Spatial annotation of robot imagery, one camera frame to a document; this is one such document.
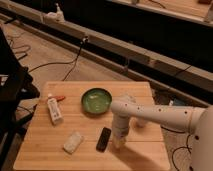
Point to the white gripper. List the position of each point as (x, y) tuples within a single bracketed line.
[(120, 129)]

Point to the black eraser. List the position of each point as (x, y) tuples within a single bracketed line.
[(103, 139)]

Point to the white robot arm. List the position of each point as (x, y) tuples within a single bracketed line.
[(194, 120)]

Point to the green bowl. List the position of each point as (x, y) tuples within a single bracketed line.
[(96, 101)]

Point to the white crumpled cloth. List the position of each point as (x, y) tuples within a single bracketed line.
[(73, 142)]

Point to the white glue bottle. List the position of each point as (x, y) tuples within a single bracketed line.
[(54, 110)]

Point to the blue power box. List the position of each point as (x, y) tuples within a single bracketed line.
[(177, 102)]

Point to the orange marker pen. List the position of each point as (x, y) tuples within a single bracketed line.
[(57, 98)]

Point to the black chair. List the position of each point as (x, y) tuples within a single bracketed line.
[(18, 86)]

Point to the white object on rail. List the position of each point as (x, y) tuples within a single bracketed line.
[(57, 16)]

